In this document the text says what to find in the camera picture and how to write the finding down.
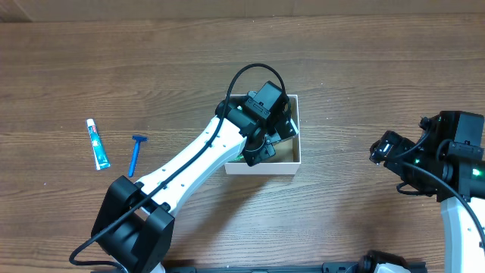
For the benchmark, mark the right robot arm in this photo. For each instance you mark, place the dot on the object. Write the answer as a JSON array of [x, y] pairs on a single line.
[[445, 163]]

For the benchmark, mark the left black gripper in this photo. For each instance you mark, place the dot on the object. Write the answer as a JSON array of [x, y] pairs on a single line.
[[263, 148]]

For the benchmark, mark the white cardboard box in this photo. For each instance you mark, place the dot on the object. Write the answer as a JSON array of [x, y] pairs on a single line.
[[286, 161]]

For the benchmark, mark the blue disposable razor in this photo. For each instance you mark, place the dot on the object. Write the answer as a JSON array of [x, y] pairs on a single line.
[[138, 140]]

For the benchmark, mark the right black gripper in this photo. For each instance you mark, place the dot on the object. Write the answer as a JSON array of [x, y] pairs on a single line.
[[389, 149]]

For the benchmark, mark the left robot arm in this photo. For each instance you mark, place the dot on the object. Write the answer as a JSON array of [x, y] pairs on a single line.
[[136, 221]]

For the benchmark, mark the white teal toothpaste tube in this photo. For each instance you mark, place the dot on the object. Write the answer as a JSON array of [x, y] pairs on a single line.
[[101, 159]]

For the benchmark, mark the green white toothbrush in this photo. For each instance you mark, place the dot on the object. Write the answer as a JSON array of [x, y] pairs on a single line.
[[238, 158]]

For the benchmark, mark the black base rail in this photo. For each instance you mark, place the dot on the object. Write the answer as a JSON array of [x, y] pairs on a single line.
[[373, 261]]

